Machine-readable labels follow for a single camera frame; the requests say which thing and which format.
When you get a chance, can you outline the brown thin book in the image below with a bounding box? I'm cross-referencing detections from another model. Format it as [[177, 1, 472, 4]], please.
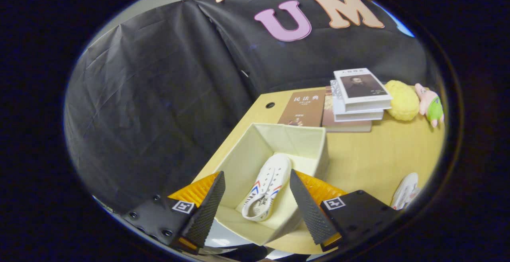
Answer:
[[278, 90, 326, 127]]

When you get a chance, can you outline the white striped sneaker shoe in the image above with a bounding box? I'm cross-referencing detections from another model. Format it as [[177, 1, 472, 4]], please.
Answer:
[[242, 153, 292, 221], [390, 172, 420, 211]]

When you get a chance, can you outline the cream fabric storage box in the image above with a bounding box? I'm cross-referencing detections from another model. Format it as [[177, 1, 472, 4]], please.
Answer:
[[214, 123, 330, 246]]

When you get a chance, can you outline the yellow round plush toy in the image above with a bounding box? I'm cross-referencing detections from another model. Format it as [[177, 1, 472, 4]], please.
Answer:
[[384, 80, 420, 121]]

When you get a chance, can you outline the pink star plush toy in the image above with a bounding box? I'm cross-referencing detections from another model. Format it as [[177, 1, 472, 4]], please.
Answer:
[[414, 83, 444, 128]]

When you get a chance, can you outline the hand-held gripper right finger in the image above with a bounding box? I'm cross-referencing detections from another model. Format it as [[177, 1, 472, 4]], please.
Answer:
[[289, 169, 399, 252]]

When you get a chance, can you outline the white portrait cover book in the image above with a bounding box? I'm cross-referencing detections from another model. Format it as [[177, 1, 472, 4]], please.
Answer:
[[334, 68, 393, 112]]

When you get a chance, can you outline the brown thick book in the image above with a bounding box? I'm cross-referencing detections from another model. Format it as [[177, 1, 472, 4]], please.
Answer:
[[322, 86, 372, 133]]

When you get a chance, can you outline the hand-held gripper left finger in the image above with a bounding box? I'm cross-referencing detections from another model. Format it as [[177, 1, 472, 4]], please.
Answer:
[[122, 171, 226, 254]]

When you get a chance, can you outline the plain white book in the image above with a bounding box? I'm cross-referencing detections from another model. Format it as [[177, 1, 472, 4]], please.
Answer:
[[330, 80, 384, 122]]

